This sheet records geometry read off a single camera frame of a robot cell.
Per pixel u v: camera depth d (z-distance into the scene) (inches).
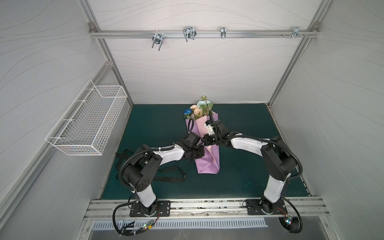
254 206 28.6
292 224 28.2
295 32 30.1
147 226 26.7
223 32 30.8
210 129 32.4
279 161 19.2
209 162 34.5
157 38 31.3
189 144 28.4
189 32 30.1
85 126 27.1
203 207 29.6
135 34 30.4
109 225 27.2
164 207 29.0
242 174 33.5
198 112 43.7
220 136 28.8
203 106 44.0
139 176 18.0
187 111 43.6
